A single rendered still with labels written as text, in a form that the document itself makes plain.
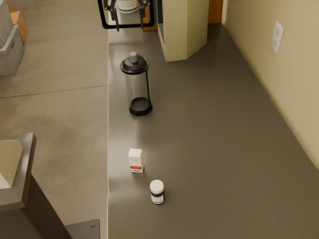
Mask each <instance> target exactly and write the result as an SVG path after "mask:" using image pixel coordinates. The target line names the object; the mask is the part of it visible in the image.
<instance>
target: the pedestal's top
mask: <svg viewBox="0 0 319 239"><path fill-rule="evenodd" d="M17 139H18V140H19V141H20V143H21V145H22V146H23V151H22V154H21V158H20V161H19V165H18V168H17V171H16V174H15V177H14V181H13V184H12V187H11V188H6V189H0V212H2V211H8V210H13V209H18V208H23V207H26V203H27V197H28V189H29V183H30V177H31V171H32V166H33V160H34V154H35V148H36V142H37V138H36V136H35V134H34V132H32V133H27V134H21V135H15V136H10V137H4V138H0V140H17Z"/></svg>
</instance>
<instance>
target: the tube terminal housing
mask: <svg viewBox="0 0 319 239"><path fill-rule="evenodd" d="M162 4H163V17H164V20H163V28H164V43H163V40H162V36H161V33H160V28H159V26H158V34H159V38H160V42H161V46H162V50H163V53H164V57H165V60H166V62H172V61H179V60H187V59H188V58H190V57H191V56H192V55H193V54H194V53H195V52H196V51H198V50H199V49H200V48H201V47H203V46H204V45H205V44H206V42H207V27H208V12H209V0H162ZM158 25H159V24H158Z"/></svg>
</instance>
